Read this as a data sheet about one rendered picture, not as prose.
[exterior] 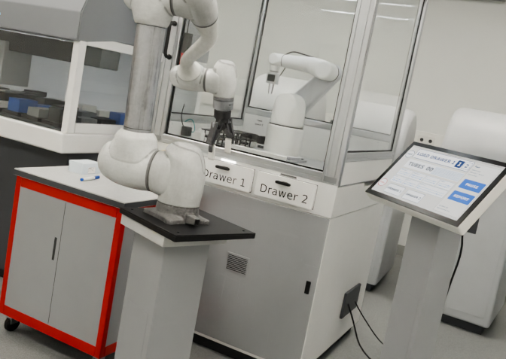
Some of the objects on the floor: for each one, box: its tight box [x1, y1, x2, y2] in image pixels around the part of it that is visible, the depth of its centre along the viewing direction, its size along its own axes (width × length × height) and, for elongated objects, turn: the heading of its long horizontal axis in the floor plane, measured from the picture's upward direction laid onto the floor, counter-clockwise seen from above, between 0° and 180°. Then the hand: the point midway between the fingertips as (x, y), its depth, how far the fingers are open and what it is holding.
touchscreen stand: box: [380, 216, 461, 359], centre depth 234 cm, size 50×45×102 cm
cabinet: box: [192, 184, 384, 359], centre depth 328 cm, size 95×103×80 cm
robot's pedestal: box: [114, 214, 227, 359], centre depth 221 cm, size 30×30×76 cm
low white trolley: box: [0, 166, 158, 359], centre depth 278 cm, size 58×62×76 cm
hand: (219, 153), depth 265 cm, fingers open, 13 cm apart
